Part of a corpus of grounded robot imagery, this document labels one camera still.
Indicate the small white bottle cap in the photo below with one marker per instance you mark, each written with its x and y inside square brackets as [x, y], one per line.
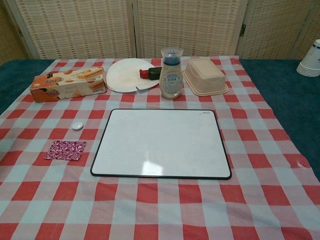
[78, 125]

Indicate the pink candy wrapper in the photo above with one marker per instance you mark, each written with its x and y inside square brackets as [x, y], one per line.
[65, 150]

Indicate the white rectangular board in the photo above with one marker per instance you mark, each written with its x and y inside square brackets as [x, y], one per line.
[161, 145]

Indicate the clear dressing bottle blue cap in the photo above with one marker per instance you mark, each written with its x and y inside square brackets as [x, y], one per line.
[171, 80]

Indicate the dark bottle with red cap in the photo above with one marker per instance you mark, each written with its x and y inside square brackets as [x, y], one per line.
[153, 73]

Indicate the white paper plate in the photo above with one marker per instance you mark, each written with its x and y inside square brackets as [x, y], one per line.
[125, 75]

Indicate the beige plastic container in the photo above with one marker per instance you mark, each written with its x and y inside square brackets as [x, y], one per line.
[205, 73]

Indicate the red white checkered tablecloth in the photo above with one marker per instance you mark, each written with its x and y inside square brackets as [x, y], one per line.
[160, 205]

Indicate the orange biscuit box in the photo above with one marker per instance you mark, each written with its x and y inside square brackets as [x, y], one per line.
[67, 86]

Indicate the woven folding screen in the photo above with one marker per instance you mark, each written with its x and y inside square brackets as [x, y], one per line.
[82, 27]

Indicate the blue table cover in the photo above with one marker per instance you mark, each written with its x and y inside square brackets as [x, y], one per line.
[287, 100]

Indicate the white paper cup stack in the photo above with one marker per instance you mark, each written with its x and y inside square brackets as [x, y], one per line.
[311, 62]

